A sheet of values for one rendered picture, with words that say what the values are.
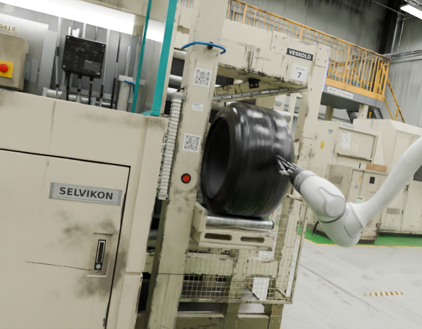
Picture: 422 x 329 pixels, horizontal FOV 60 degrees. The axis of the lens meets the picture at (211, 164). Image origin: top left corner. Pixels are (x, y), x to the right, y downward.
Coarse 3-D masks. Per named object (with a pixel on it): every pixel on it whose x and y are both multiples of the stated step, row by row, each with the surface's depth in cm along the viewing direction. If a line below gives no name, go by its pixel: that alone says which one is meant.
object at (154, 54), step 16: (160, 0) 102; (176, 0) 81; (160, 16) 96; (144, 32) 132; (160, 32) 92; (144, 48) 125; (160, 48) 88; (144, 64) 118; (160, 64) 81; (144, 80) 111; (160, 80) 82; (144, 96) 105; (160, 96) 82; (144, 112) 94
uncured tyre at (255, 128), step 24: (216, 120) 179; (240, 120) 156; (264, 120) 158; (216, 144) 200; (240, 144) 151; (264, 144) 152; (288, 144) 156; (216, 168) 201; (240, 168) 150; (264, 168) 151; (216, 192) 195; (240, 192) 152; (264, 192) 154; (240, 216) 165; (264, 216) 166
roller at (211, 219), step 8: (208, 216) 159; (216, 216) 160; (224, 216) 162; (232, 216) 164; (216, 224) 160; (224, 224) 161; (232, 224) 162; (240, 224) 163; (248, 224) 164; (256, 224) 166; (264, 224) 167; (272, 224) 169
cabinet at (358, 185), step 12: (336, 168) 604; (348, 168) 582; (360, 168) 584; (336, 180) 601; (348, 180) 579; (360, 180) 588; (372, 180) 599; (384, 180) 613; (348, 192) 581; (360, 192) 591; (372, 192) 604; (372, 228) 614; (360, 240) 608; (372, 240) 621
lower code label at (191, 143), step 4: (184, 136) 159; (188, 136) 160; (192, 136) 160; (196, 136) 161; (200, 136) 161; (184, 140) 159; (188, 140) 160; (192, 140) 161; (196, 140) 161; (200, 140) 162; (184, 144) 160; (188, 144) 160; (192, 144) 161; (196, 144) 161; (184, 148) 160; (188, 148) 160; (192, 148) 161; (196, 148) 161
